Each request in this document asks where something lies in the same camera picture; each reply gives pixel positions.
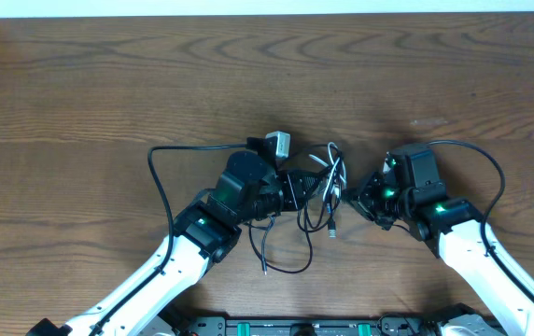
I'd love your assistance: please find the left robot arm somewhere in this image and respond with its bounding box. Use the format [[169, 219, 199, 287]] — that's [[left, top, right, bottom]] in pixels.
[[27, 150, 342, 336]]

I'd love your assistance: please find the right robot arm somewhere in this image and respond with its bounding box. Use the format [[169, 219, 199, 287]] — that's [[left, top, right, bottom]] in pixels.
[[342, 143, 534, 335]]

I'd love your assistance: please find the white cable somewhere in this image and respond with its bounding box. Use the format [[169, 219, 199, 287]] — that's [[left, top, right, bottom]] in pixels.
[[307, 142, 348, 203]]

